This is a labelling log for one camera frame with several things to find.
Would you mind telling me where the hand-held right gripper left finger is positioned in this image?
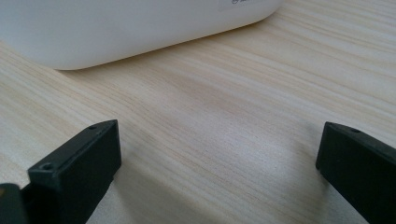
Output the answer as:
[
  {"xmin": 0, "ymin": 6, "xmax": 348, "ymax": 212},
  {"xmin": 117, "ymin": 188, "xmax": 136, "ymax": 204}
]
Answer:
[{"xmin": 20, "ymin": 119, "xmax": 122, "ymax": 224}]

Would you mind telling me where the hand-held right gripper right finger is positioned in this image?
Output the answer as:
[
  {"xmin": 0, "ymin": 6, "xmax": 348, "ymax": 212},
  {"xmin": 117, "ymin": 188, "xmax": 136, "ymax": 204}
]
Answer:
[{"xmin": 315, "ymin": 120, "xmax": 396, "ymax": 224}]

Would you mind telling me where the white plastic container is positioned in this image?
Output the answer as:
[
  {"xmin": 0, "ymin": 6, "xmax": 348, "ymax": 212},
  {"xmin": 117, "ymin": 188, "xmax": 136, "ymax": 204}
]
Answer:
[{"xmin": 0, "ymin": 0, "xmax": 285, "ymax": 71}]

